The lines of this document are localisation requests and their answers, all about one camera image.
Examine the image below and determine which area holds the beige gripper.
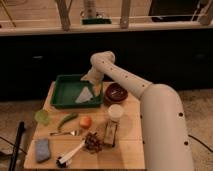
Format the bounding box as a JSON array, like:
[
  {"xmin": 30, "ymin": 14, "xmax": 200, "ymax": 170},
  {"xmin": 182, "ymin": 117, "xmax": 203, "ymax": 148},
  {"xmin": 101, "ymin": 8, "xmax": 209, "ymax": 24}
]
[{"xmin": 81, "ymin": 67, "xmax": 104, "ymax": 97}]

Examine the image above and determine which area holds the white towel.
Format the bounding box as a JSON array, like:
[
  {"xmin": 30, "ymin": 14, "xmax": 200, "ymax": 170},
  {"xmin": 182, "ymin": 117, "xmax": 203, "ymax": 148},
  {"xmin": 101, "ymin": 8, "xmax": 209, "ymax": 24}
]
[{"xmin": 75, "ymin": 87, "xmax": 93, "ymax": 103}]

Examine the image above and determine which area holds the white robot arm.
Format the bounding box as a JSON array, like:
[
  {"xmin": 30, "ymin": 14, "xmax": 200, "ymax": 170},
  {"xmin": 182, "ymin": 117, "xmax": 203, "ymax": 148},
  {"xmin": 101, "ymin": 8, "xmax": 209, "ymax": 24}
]
[{"xmin": 82, "ymin": 51, "xmax": 195, "ymax": 171}]

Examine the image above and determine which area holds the green plastic tray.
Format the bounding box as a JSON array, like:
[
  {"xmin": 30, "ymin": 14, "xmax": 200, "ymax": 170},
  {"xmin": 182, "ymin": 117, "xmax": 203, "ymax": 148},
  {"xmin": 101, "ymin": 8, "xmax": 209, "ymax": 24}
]
[{"xmin": 50, "ymin": 74, "xmax": 103, "ymax": 109}]

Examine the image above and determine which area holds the dark red bowl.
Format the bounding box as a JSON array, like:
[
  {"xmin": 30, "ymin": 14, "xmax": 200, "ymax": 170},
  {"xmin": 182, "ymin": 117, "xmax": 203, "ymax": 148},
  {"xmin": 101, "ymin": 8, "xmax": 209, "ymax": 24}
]
[{"xmin": 104, "ymin": 83, "xmax": 128, "ymax": 105}]

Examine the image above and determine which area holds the white plastic cup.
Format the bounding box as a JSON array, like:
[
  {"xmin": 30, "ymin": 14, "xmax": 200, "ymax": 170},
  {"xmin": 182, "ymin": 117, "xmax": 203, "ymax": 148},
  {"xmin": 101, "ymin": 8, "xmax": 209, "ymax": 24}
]
[{"xmin": 108, "ymin": 104, "xmax": 124, "ymax": 122}]

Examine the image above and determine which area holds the orange round fruit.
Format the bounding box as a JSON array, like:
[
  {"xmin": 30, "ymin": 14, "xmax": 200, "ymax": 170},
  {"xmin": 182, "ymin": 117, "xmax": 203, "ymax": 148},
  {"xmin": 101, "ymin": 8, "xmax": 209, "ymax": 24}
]
[{"xmin": 79, "ymin": 116, "xmax": 92, "ymax": 129}]

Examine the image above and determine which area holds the brown rectangular block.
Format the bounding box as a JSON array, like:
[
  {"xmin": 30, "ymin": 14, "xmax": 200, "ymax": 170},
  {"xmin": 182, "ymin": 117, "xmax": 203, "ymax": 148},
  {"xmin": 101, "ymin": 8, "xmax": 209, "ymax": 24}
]
[{"xmin": 104, "ymin": 121, "xmax": 117, "ymax": 147}]

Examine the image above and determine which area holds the wooden cutting board table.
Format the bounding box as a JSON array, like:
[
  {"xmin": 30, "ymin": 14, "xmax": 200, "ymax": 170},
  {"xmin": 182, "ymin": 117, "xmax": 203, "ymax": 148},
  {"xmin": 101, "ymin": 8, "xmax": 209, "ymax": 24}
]
[{"xmin": 24, "ymin": 83, "xmax": 145, "ymax": 171}]

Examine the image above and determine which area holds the brown pine cone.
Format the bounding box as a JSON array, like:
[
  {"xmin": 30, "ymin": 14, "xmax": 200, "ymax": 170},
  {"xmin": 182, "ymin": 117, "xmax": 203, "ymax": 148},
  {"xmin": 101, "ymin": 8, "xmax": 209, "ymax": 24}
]
[{"xmin": 85, "ymin": 133, "xmax": 103, "ymax": 153}]

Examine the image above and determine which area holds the light green small cup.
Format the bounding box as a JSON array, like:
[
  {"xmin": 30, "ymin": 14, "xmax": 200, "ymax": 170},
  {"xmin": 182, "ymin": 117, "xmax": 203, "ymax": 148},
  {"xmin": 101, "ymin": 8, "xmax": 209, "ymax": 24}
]
[{"xmin": 34, "ymin": 110, "xmax": 50, "ymax": 125}]

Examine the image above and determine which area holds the blue gray sponge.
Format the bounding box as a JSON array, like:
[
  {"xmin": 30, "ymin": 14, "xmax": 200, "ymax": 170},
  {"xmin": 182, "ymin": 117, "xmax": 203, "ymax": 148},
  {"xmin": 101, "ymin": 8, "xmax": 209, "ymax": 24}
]
[{"xmin": 35, "ymin": 139, "xmax": 51, "ymax": 163}]

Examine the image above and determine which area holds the black pole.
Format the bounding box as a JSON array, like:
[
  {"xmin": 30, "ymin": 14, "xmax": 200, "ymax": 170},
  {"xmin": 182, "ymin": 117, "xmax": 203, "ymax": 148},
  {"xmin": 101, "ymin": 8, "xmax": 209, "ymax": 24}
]
[{"xmin": 8, "ymin": 121, "xmax": 25, "ymax": 171}]

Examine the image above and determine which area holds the white handled dish brush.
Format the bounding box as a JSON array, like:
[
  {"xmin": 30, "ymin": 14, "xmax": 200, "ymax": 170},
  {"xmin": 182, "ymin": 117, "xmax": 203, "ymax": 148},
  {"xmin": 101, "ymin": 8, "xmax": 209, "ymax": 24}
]
[{"xmin": 56, "ymin": 141, "xmax": 85, "ymax": 168}]

